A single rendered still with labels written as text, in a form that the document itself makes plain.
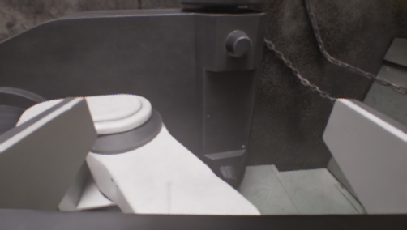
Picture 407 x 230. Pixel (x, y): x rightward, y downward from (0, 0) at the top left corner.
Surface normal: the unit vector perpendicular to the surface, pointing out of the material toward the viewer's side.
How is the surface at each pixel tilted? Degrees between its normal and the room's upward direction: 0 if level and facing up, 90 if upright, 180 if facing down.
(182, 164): 90
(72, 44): 0
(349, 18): 0
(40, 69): 0
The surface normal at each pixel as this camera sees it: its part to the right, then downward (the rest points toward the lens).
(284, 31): 0.18, 0.51
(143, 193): 0.00, -0.85
